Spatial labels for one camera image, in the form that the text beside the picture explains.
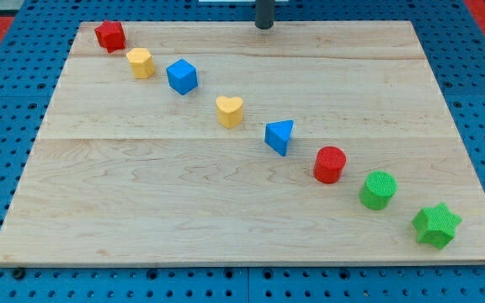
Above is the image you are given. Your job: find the red star block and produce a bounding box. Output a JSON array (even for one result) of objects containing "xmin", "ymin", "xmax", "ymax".
[{"xmin": 94, "ymin": 20, "xmax": 126, "ymax": 53}]

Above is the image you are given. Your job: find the green star block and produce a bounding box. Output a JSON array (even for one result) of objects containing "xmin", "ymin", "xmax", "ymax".
[{"xmin": 412, "ymin": 202, "xmax": 462, "ymax": 250}]

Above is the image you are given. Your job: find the blue triangle block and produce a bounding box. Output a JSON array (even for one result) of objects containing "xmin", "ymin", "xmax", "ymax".
[{"xmin": 264, "ymin": 120, "xmax": 294, "ymax": 157}]

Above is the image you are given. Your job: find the yellow heart block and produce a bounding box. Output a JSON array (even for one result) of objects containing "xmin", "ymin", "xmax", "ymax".
[{"xmin": 216, "ymin": 96, "xmax": 243, "ymax": 128}]

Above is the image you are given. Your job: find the light wooden board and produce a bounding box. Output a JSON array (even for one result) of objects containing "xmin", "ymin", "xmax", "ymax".
[{"xmin": 0, "ymin": 21, "xmax": 485, "ymax": 268}]

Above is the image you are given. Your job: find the red cylinder block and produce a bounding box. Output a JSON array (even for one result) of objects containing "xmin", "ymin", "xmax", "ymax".
[{"xmin": 313, "ymin": 146, "xmax": 347, "ymax": 183}]

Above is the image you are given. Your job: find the blue cube block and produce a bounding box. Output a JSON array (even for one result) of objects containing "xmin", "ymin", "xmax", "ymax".
[{"xmin": 166, "ymin": 59, "xmax": 198, "ymax": 95}]

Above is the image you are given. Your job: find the yellow hexagon block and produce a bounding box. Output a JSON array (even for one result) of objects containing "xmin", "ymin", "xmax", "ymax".
[{"xmin": 125, "ymin": 48, "xmax": 156, "ymax": 79}]

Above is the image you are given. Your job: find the green cylinder block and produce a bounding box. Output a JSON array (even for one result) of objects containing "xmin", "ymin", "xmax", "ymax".
[{"xmin": 359, "ymin": 171, "xmax": 397, "ymax": 210}]

